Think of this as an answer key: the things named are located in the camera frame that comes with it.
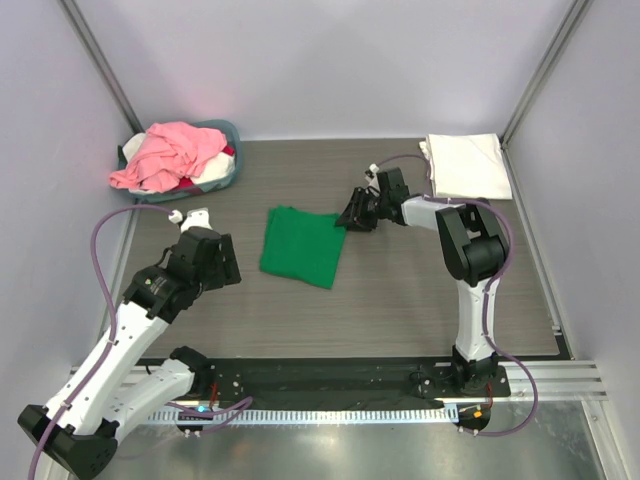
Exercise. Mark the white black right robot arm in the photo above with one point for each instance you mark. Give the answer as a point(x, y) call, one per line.
point(476, 252)

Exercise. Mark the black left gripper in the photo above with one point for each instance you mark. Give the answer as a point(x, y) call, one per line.
point(220, 261)

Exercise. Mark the slotted white cable duct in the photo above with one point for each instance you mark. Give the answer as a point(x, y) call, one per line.
point(252, 417)

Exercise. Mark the pink t-shirt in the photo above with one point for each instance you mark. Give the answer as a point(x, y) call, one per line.
point(170, 152)

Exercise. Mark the cream t-shirt in basket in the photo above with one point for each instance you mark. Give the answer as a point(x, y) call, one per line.
point(132, 146)

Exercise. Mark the folded white t-shirt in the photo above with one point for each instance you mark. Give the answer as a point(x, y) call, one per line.
point(466, 166)

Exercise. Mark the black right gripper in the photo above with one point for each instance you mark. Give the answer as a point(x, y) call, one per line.
point(368, 206)

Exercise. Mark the red t-shirt in basket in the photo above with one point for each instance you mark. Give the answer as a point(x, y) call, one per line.
point(186, 186)

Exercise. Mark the aluminium front crossbar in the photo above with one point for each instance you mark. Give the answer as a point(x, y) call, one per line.
point(555, 381)

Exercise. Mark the white t-shirt in basket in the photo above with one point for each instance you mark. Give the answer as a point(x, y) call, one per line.
point(216, 168)

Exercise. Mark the aluminium frame rail left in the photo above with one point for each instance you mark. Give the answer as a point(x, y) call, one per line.
point(89, 42)

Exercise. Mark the teal plastic laundry basket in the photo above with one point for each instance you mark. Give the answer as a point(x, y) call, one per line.
point(232, 135)

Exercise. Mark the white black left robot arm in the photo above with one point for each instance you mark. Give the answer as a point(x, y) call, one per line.
point(81, 427)

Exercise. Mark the green t-shirt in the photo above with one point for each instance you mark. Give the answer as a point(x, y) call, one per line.
point(302, 246)

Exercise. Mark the aluminium frame post right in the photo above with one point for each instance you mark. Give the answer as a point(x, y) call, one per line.
point(563, 34)

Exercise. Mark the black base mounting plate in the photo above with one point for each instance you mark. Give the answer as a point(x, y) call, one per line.
point(275, 381)

